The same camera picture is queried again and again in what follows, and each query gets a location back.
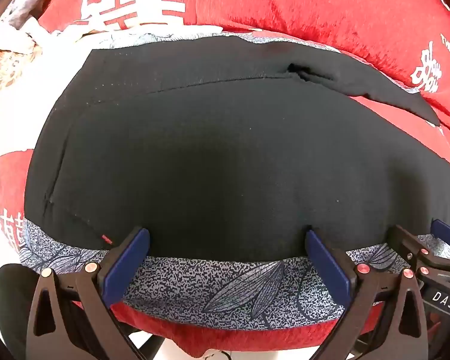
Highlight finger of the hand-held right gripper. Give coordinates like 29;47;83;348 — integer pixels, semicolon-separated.
430;218;450;267
388;224;441;282

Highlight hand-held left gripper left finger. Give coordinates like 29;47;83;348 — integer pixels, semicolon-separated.
25;226;151;360

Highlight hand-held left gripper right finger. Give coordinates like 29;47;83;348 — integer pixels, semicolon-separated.
305;226;427;360

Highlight black pants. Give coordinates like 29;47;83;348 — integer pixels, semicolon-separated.
23;34;450;261

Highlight blue-grey leaf patterned cloth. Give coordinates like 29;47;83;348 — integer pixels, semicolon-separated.
18;30;450;331

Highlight dark cloth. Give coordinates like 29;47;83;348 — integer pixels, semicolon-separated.
0;264;38;360

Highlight red white printed blanket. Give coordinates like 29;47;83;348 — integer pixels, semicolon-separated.
0;26;450;357

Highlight red white printed cushion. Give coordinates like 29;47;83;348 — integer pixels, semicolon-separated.
34;0;450;136

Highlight white grey printed cloth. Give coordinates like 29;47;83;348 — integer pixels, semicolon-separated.
0;0;61;55

